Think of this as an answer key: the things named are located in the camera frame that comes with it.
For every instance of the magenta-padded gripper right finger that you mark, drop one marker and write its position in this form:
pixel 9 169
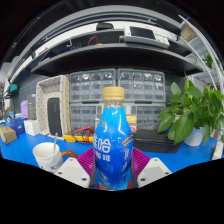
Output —
pixel 154 171

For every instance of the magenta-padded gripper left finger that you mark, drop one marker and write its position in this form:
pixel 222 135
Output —
pixel 74 171

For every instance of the blue drink bottle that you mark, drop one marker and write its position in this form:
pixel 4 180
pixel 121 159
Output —
pixel 113 143

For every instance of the black flat case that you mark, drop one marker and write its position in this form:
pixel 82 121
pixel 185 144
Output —
pixel 153 141

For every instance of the yellow multimeter with red leads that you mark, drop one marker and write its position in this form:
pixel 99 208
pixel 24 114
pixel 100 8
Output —
pixel 78 137

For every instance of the white spoon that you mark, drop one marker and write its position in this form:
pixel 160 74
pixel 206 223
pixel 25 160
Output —
pixel 55 141

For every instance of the colourful parts organizer box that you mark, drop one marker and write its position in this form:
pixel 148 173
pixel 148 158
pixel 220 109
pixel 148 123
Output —
pixel 131 123

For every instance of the black speaker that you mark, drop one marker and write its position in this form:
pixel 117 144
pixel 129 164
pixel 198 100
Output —
pixel 54 116

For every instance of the white box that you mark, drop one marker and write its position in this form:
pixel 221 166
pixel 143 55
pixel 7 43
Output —
pixel 31 127

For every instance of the potted green plant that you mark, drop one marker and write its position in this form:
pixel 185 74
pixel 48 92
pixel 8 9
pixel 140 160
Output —
pixel 186 113

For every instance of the white power adapter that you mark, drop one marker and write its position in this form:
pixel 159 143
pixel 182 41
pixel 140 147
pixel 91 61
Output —
pixel 217 150

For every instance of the beige dotted open box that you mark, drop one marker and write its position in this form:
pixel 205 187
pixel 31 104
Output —
pixel 41 106

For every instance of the blue box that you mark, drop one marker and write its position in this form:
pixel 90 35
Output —
pixel 16 126

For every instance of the brown cardboard box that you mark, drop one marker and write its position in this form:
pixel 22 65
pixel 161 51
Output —
pixel 7 135

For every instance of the dark grey box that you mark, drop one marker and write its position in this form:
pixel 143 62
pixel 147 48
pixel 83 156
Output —
pixel 32 106

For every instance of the purple bag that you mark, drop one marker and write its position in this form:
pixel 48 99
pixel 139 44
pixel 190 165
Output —
pixel 24 109

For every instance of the white shelf unit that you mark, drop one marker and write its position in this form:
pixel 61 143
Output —
pixel 206 50

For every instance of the yellow tool with red leads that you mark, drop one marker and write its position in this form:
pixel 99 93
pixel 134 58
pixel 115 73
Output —
pixel 93 39

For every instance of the white oscilloscope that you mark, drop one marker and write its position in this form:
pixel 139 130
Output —
pixel 143 35

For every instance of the black rounded device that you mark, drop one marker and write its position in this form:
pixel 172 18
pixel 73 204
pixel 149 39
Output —
pixel 104 26

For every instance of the black wall shelf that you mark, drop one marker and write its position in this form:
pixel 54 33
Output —
pixel 116 60

